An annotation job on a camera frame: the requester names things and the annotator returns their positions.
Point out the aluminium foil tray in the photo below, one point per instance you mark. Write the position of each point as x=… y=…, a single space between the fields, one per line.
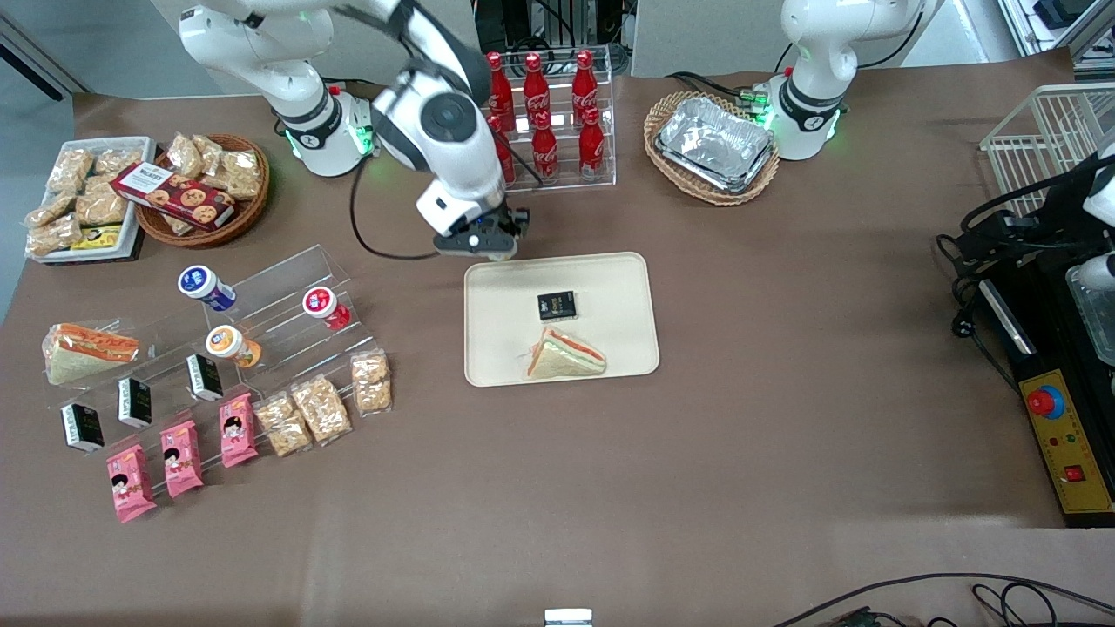
x=714 y=144

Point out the orange gum bottle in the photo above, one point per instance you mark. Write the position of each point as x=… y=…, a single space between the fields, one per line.
x=232 y=346

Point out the clear plastic container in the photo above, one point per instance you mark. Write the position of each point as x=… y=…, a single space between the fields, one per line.
x=1096 y=305

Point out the light oval wicker basket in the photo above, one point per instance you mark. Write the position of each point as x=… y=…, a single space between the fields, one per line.
x=723 y=196

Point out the beige serving tray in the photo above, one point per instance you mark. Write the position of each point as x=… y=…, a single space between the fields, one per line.
x=505 y=322

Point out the red cola bottle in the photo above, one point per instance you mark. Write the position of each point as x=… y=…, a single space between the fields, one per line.
x=591 y=148
x=544 y=152
x=498 y=87
x=507 y=161
x=535 y=83
x=584 y=80

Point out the clear cereal bar pack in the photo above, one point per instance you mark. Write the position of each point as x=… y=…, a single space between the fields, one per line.
x=321 y=409
x=283 y=426
x=372 y=381

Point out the yellow snack packet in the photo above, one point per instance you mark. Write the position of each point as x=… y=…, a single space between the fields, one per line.
x=96 y=237

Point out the white plastic bin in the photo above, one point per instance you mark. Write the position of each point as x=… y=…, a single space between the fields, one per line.
x=144 y=148

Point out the small black box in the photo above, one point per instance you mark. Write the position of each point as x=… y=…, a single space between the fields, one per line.
x=557 y=306
x=83 y=427
x=206 y=377
x=135 y=402

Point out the red cookie box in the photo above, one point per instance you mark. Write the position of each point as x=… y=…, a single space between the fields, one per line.
x=174 y=196

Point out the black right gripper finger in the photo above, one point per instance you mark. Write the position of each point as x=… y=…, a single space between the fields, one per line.
x=462 y=246
x=519 y=225

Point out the clear bag of puffed snacks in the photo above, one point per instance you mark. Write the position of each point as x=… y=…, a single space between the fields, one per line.
x=70 y=170
x=179 y=225
x=54 y=237
x=209 y=146
x=118 y=161
x=185 y=155
x=100 y=207
x=48 y=212
x=242 y=170

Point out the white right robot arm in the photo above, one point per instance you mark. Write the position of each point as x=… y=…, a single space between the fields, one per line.
x=470 y=165

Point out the wrapped triangle sandwich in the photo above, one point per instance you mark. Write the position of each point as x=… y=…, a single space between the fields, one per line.
x=87 y=353
x=564 y=357

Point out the clear acrylic bottle rack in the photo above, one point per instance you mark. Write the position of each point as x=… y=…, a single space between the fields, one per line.
x=562 y=187

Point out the clear acrylic stepped stand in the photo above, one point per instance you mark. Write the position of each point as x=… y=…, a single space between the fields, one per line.
x=287 y=348

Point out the pink snack pack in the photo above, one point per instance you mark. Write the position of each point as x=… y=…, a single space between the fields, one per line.
x=182 y=460
x=131 y=484
x=238 y=431

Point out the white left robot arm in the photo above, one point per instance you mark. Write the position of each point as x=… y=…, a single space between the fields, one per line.
x=819 y=52

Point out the blue gum bottle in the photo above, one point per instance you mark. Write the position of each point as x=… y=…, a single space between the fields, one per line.
x=206 y=287

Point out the red gum bottle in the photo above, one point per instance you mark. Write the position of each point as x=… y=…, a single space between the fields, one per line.
x=324 y=306

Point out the brown round wicker basket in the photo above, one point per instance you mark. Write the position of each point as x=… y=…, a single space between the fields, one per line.
x=248 y=213

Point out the black yellow control box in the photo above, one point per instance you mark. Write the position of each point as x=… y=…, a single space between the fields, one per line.
x=1067 y=453

